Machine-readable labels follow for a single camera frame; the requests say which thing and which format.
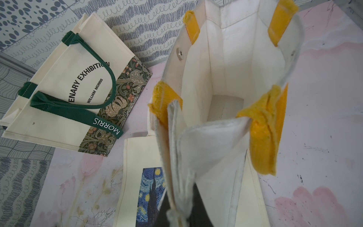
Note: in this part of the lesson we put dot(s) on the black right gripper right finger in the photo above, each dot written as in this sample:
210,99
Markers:
198,216

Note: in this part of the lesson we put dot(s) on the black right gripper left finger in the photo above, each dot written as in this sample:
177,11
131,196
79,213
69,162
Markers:
162,219

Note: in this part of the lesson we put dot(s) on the starry night canvas tote bag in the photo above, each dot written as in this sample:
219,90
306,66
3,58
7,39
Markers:
143,187

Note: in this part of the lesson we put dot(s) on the yellow handled white bag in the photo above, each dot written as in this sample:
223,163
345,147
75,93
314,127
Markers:
221,99

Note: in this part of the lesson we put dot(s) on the pink floral table mat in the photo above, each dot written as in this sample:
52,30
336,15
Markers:
319,178

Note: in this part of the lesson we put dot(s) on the green handled exhibition tote bag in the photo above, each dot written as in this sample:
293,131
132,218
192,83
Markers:
81,96

